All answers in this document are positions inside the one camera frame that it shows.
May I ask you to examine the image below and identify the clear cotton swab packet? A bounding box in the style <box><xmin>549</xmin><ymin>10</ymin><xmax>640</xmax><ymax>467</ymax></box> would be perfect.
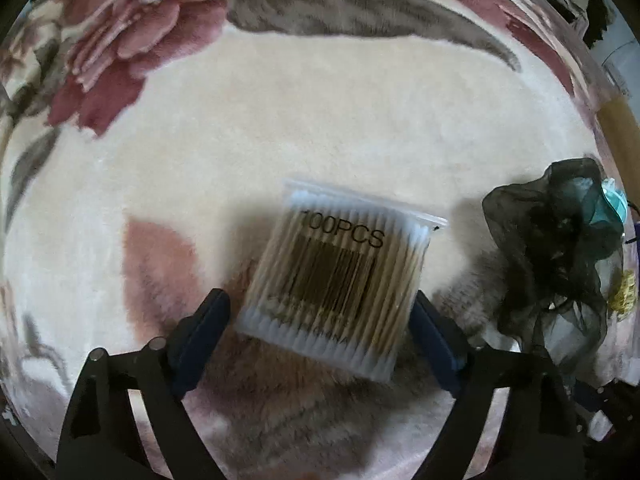
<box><xmin>235</xmin><ymin>177</ymin><xmax>448</xmax><ymax>381</ymax></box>

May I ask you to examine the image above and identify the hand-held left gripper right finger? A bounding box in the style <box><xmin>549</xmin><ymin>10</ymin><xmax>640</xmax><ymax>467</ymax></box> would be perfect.
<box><xmin>409</xmin><ymin>290</ymin><xmax>586</xmax><ymax>480</ymax></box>

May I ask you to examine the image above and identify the black organza scrunchie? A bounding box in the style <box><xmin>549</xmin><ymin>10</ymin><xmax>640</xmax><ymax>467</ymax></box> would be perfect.
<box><xmin>482</xmin><ymin>157</ymin><xmax>626</xmax><ymax>376</ymax></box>

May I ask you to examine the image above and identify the gold scrunchie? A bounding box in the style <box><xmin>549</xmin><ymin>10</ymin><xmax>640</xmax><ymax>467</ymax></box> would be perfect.
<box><xmin>607</xmin><ymin>270</ymin><xmax>637</xmax><ymax>318</ymax></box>

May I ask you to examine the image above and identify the cardboard box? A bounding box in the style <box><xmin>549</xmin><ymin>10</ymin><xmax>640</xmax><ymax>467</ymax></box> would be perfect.
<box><xmin>597</xmin><ymin>97</ymin><xmax>640</xmax><ymax>166</ymax></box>

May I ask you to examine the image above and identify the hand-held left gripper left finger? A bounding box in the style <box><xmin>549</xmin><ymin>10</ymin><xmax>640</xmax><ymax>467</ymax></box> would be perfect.
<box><xmin>55</xmin><ymin>287</ymin><xmax>232</xmax><ymax>480</ymax></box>

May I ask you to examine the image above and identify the floral fleece blanket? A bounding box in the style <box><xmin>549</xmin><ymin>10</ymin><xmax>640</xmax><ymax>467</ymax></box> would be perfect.
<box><xmin>0</xmin><ymin>0</ymin><xmax>640</xmax><ymax>480</ymax></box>

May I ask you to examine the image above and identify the teal face mask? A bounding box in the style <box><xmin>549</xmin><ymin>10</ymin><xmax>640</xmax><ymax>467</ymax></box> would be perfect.
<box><xmin>597</xmin><ymin>177</ymin><xmax>628</xmax><ymax>223</ymax></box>

